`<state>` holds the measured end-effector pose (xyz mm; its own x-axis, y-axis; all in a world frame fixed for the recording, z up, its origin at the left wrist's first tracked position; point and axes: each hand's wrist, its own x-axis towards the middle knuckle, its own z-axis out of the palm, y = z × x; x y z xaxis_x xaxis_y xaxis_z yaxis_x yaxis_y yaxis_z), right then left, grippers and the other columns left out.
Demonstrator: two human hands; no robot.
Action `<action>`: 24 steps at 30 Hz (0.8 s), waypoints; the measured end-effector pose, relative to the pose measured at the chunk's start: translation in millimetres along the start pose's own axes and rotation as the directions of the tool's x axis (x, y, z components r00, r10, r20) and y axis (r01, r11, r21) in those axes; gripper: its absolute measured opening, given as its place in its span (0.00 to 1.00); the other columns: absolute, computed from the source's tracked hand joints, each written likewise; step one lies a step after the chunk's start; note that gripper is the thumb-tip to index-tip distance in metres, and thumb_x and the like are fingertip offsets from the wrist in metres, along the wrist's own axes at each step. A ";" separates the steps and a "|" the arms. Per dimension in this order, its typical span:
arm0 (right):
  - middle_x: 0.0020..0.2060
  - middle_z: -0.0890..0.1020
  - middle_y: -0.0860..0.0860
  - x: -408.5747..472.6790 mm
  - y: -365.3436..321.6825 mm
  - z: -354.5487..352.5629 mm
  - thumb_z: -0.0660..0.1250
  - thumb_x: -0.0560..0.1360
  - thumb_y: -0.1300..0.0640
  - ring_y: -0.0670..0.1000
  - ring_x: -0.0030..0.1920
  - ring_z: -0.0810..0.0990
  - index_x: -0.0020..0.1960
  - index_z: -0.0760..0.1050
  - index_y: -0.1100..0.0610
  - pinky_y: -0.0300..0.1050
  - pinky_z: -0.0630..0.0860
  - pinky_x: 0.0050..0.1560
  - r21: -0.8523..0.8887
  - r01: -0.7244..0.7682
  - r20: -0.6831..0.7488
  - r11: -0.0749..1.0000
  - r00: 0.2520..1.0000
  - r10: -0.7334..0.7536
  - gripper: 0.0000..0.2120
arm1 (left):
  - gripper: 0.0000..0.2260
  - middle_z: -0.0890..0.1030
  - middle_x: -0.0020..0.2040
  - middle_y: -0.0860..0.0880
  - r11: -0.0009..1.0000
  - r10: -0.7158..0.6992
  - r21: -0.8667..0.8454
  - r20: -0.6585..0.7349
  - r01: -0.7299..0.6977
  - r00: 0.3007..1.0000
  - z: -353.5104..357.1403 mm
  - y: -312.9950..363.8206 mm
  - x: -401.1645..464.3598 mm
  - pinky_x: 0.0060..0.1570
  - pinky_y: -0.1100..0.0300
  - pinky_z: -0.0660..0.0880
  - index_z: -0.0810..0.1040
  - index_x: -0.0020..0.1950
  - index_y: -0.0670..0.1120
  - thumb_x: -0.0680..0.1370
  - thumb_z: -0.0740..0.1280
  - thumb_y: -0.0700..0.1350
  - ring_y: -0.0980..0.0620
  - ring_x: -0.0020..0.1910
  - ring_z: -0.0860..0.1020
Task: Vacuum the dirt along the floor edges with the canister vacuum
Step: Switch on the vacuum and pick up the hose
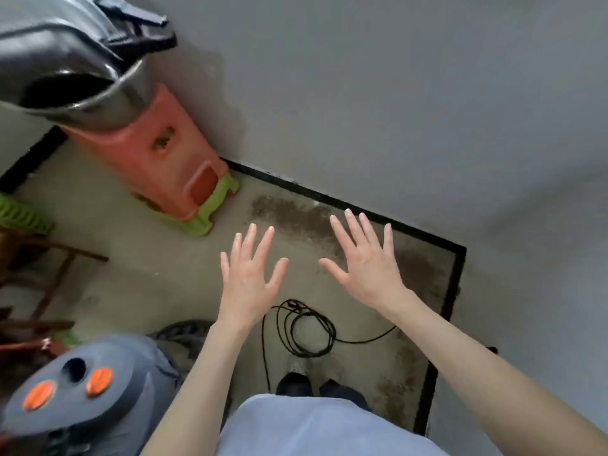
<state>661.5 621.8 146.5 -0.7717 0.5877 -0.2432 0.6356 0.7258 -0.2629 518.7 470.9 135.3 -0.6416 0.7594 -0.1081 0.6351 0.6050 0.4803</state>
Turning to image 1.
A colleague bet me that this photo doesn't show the person's left hand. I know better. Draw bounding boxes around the person's left hand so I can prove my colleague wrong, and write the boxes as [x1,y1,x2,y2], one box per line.
[220,223,290,331]

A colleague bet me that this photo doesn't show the person's right hand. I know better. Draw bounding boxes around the person's right hand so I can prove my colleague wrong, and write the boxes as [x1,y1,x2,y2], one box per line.
[319,209,410,318]

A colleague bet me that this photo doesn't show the person's left forearm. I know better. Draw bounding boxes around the person's left forearm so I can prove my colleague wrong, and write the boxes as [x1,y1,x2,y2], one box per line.
[138,322,263,456]

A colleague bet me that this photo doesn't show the person's right forearm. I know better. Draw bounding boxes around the person's right forearm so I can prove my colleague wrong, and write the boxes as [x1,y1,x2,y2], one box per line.
[389,289,608,456]

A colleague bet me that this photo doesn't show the green plastic stool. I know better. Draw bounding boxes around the green plastic stool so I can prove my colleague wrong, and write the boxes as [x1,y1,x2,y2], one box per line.
[134,172,240,237]

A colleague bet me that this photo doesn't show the person's left shoe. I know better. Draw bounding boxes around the person's left shoe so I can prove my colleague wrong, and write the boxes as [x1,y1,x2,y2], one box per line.
[276,358,313,396]

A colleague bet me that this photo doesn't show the person's shoe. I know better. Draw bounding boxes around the person's shoe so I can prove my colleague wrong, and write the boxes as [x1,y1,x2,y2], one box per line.
[319,379,372,412]
[276,358,313,396]

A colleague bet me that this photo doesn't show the person's right shoe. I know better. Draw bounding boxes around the person's right shoe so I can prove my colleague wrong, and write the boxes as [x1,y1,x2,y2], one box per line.
[319,379,372,412]

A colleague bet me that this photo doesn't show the orange plastic stool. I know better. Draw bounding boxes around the orange plastic stool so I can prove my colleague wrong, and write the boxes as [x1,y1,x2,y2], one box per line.
[61,82,230,222]

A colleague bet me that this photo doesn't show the person's light blue shirt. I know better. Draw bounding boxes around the person's light blue shirt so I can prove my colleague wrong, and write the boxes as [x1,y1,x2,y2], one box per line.
[216,393,449,456]

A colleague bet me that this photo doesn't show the grey vacuum cleaner orange buttons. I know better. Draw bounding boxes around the grey vacuum cleaner orange buttons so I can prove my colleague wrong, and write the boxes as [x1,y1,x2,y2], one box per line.
[0,333,182,456]

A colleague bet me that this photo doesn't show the brown wooden chair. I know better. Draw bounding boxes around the brown wooden chair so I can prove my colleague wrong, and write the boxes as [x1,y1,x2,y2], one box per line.
[0,225,110,359]

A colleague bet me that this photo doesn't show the green plastic basket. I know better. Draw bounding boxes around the green plastic basket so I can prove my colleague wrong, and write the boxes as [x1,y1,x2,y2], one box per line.
[0,193,56,236]

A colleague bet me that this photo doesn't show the stainless steel pot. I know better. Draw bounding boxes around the stainless steel pot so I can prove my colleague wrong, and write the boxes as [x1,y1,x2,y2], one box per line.
[0,57,154,132]

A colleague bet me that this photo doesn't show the black clip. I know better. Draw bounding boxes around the black clip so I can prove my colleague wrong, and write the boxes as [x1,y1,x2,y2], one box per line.
[92,0,178,60]

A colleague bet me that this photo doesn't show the black cable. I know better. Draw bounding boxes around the black cable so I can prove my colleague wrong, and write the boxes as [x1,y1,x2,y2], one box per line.
[262,299,397,394]

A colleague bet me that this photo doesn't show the black corrugated hose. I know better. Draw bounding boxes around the black corrugated hose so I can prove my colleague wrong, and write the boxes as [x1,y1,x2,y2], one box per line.
[149,319,214,359]

